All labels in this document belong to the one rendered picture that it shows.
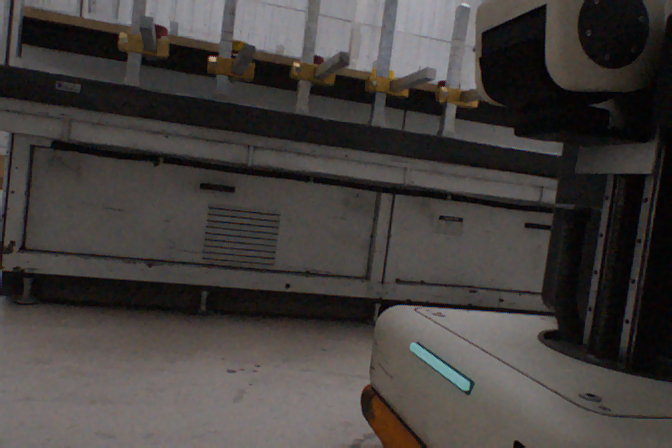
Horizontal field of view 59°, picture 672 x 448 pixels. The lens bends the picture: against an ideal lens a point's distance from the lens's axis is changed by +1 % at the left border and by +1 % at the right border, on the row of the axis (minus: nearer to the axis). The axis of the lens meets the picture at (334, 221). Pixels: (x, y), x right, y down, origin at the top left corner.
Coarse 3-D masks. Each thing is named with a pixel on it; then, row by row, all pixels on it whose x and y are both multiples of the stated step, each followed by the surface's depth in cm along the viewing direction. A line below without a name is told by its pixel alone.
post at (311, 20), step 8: (312, 0) 181; (320, 0) 182; (312, 8) 182; (312, 16) 182; (312, 24) 182; (304, 32) 183; (312, 32) 182; (304, 40) 182; (312, 40) 182; (304, 48) 182; (312, 48) 183; (304, 56) 182; (312, 56) 183; (312, 64) 183; (304, 80) 183; (296, 88) 186; (304, 88) 183; (296, 96) 184; (304, 96) 183; (296, 104) 184; (304, 104) 183
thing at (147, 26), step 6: (144, 18) 143; (150, 18) 143; (144, 24) 143; (150, 24) 143; (144, 30) 145; (150, 30) 144; (144, 36) 152; (150, 36) 151; (144, 42) 159; (150, 42) 158; (144, 48) 167; (150, 48) 166; (150, 60) 182; (156, 60) 183
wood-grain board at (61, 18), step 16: (32, 16) 177; (48, 16) 178; (64, 16) 179; (96, 32) 185; (112, 32) 183; (128, 32) 184; (192, 48) 191; (208, 48) 191; (272, 64) 200; (288, 64) 198; (352, 80) 209
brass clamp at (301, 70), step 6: (294, 66) 181; (300, 66) 181; (306, 66) 182; (312, 66) 182; (318, 66) 183; (294, 72) 181; (300, 72) 182; (306, 72) 182; (312, 72) 182; (294, 78) 183; (300, 78) 182; (306, 78) 182; (312, 78) 183; (330, 78) 184; (318, 84) 188; (324, 84) 187; (330, 84) 185
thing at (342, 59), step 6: (336, 54) 159; (342, 54) 156; (348, 54) 157; (330, 60) 165; (336, 60) 159; (342, 60) 156; (348, 60) 157; (324, 66) 171; (330, 66) 164; (336, 66) 162; (342, 66) 161; (318, 72) 178; (324, 72) 173; (330, 72) 171; (318, 78) 182; (324, 78) 181; (312, 84) 195
